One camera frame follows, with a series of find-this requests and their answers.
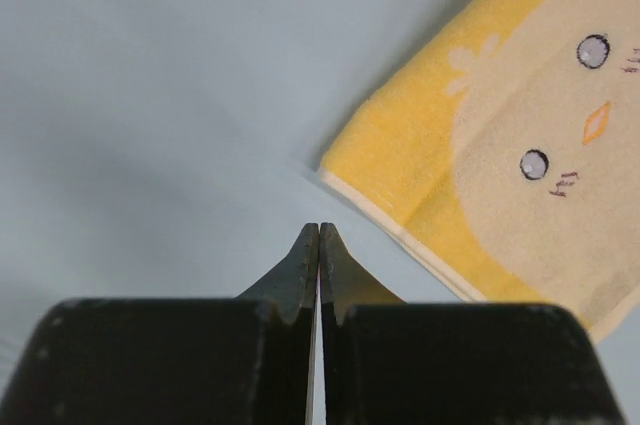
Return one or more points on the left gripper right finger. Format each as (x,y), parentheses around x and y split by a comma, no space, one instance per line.
(390,362)

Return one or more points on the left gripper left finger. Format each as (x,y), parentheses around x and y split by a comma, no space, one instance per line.
(241,360)

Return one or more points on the yellow towel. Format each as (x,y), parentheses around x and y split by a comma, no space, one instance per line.
(504,156)

